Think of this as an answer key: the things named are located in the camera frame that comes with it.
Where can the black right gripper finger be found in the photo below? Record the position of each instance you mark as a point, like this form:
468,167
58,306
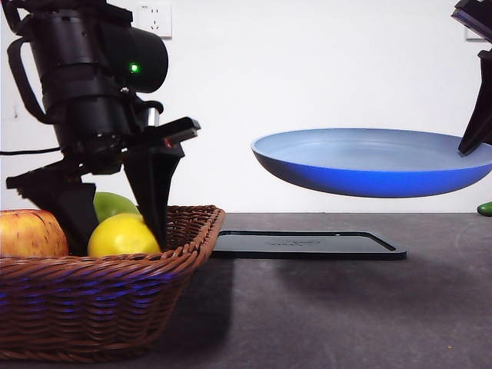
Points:
482,115

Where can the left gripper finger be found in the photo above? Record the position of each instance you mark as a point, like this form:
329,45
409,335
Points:
73,207
153,184

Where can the yellow lemon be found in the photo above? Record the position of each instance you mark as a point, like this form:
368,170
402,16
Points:
119,236

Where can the blue round plate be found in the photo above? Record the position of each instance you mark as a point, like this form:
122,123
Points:
365,180

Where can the brown wicker basket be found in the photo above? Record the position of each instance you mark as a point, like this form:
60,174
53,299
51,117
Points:
96,300

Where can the green apple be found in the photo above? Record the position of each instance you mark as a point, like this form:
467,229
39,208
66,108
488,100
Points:
111,205

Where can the red yellow apple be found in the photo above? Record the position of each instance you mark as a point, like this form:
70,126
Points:
27,234

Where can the green vegetable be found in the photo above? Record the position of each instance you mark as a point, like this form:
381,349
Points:
486,209

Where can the black flat tray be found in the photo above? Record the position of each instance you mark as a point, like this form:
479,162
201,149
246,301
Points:
307,246

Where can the white wall socket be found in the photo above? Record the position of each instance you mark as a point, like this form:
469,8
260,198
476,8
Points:
161,15
471,35

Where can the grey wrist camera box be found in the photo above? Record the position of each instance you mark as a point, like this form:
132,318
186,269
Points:
153,115

